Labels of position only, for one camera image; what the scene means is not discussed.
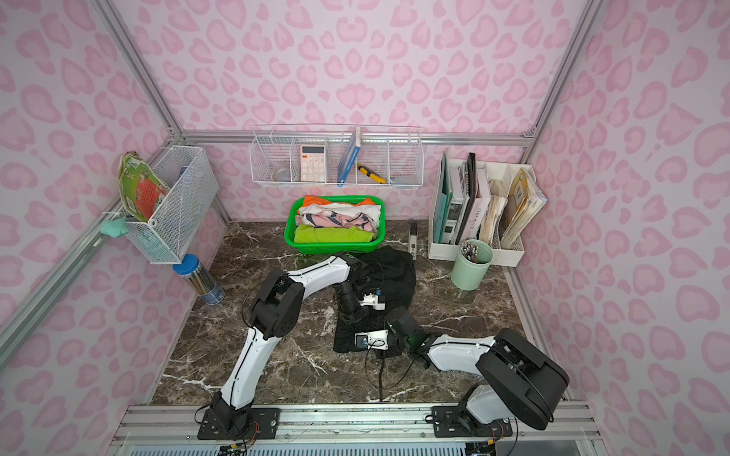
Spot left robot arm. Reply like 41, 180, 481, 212
205, 252, 368, 438

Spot teal folder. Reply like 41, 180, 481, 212
432, 153, 452, 244

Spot orange English textbook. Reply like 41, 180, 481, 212
499, 169, 530, 246

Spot mint green pencil cup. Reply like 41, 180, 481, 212
451, 239, 494, 291

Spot blue lidded pencil tube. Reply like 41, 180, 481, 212
172, 254, 224, 305

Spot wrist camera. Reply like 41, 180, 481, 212
359, 290, 386, 312
354, 330, 389, 351

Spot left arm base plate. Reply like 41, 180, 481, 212
197, 404, 281, 442

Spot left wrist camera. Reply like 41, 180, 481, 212
359, 290, 386, 312

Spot white mesh side basket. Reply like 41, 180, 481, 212
125, 146, 219, 264

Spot blue book on shelf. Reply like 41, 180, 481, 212
336, 127, 361, 184

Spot green red snack packet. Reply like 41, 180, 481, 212
118, 151, 170, 222

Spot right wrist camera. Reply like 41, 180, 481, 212
354, 330, 389, 351

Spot white book organizer box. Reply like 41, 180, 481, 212
428, 155, 534, 267

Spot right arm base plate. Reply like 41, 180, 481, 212
425, 406, 513, 440

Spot black shorts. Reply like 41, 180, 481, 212
333, 246, 416, 353

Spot white orange calculator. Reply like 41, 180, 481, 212
300, 144, 327, 182

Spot mint green wall hook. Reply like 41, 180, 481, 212
100, 218, 129, 239

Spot bundle of pencils in cup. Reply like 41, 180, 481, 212
461, 241, 480, 264

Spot folded clothes in basket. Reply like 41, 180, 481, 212
294, 196, 383, 244

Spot yellow utility knife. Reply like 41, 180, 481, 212
357, 165, 387, 184

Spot black hanging cable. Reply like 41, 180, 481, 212
373, 347, 395, 403

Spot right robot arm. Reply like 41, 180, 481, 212
385, 308, 570, 438

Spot white wire wall shelf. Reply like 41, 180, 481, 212
250, 125, 425, 188

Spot green plastic basket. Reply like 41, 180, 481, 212
284, 195, 386, 255

